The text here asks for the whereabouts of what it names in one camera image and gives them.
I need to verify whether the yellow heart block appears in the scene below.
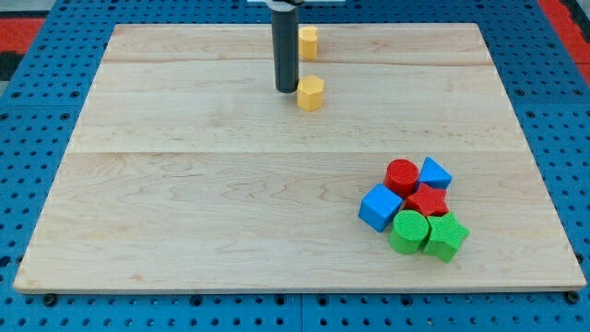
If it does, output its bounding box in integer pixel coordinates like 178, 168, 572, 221
299, 26, 318, 60

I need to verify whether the blue triangle block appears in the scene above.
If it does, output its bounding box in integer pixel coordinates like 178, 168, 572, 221
419, 157, 453, 189

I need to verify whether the green cylinder block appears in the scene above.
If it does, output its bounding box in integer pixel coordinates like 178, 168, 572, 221
389, 210, 430, 255

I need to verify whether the red star block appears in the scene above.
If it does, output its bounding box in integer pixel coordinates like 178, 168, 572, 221
404, 183, 449, 217

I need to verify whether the green star block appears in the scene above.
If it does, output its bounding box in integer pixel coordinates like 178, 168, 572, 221
422, 211, 470, 263

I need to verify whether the red cylinder block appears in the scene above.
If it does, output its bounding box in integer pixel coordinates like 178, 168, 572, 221
383, 159, 419, 198

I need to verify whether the yellow hexagon block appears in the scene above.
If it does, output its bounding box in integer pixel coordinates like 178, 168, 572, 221
297, 75, 325, 112

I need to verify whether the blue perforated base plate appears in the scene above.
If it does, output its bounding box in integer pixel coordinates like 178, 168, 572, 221
1, 0, 589, 331

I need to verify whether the blue cube block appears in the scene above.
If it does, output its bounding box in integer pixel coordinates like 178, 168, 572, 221
358, 184, 403, 232

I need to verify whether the wooden board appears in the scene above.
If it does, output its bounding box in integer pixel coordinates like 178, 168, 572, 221
14, 23, 586, 294

